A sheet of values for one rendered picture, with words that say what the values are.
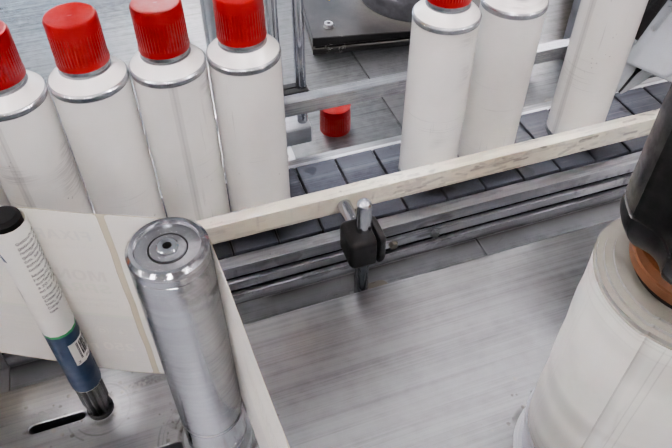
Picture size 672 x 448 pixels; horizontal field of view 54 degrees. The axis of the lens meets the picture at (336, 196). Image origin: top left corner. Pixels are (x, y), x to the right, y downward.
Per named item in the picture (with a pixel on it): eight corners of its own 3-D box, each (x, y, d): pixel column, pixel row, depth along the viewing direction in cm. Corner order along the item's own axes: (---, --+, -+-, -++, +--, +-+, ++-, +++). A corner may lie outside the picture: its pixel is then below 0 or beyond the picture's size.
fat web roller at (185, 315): (190, 481, 41) (120, 297, 28) (177, 415, 44) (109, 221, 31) (261, 457, 42) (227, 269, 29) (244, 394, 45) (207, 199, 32)
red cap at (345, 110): (339, 114, 75) (339, 90, 73) (356, 130, 73) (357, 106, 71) (314, 124, 74) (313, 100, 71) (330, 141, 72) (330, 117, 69)
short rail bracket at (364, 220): (349, 318, 55) (352, 219, 47) (338, 291, 57) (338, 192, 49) (385, 307, 56) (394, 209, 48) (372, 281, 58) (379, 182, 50)
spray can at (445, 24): (411, 195, 59) (436, -24, 44) (389, 158, 62) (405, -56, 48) (464, 181, 60) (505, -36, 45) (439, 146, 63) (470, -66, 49)
